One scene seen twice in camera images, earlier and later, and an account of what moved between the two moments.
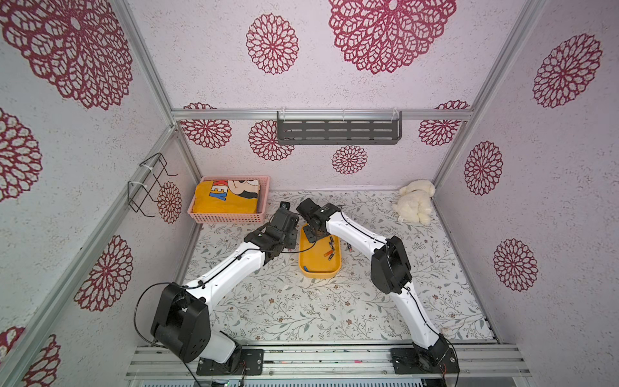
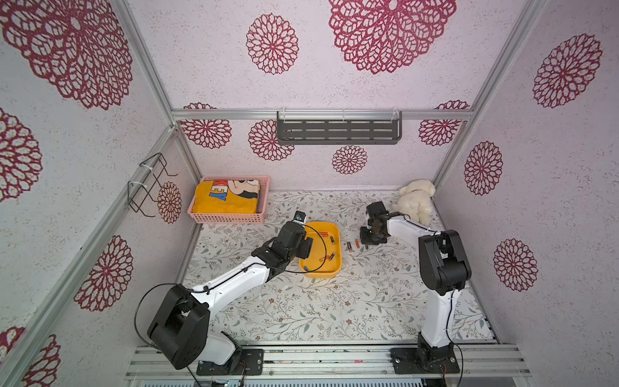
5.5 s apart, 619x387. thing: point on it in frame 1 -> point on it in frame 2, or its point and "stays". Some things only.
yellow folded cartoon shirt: [221, 196] stays
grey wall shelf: [338, 127] stays
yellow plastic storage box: [321, 259] stays
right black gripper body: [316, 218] -> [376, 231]
